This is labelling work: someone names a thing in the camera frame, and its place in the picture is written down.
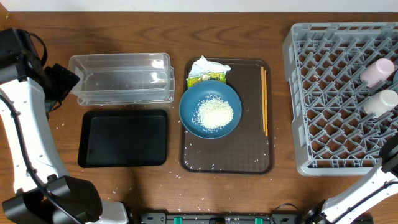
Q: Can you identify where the wooden chopstick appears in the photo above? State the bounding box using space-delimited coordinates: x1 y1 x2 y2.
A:
261 67 266 132
264 70 268 136

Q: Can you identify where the pink cup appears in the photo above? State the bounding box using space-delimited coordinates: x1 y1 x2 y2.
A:
360 58 395 88

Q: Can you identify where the white cup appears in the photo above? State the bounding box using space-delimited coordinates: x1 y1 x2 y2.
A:
364 90 398 118

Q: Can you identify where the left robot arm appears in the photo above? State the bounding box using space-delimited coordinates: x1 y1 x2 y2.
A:
1 28 129 223

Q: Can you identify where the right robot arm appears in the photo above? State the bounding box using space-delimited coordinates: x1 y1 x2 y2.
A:
299 135 397 223

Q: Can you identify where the grey dishwasher rack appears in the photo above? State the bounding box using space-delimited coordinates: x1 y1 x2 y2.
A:
282 22 397 176

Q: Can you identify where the clear plastic bin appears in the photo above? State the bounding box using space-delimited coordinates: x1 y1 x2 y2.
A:
68 53 175 106

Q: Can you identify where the black tray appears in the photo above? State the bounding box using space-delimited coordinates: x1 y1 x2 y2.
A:
78 109 168 168

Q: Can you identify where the crumpled white green wrapper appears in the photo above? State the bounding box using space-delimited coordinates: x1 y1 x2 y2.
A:
187 55 231 88

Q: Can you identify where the dark blue plate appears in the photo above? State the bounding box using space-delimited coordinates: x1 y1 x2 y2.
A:
179 81 243 139

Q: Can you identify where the pile of white rice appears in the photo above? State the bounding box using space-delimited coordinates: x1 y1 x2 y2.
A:
192 94 234 132

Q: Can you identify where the brown serving tray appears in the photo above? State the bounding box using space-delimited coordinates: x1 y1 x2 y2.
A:
179 58 274 174

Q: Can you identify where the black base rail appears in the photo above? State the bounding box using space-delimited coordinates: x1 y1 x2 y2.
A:
137 213 299 224

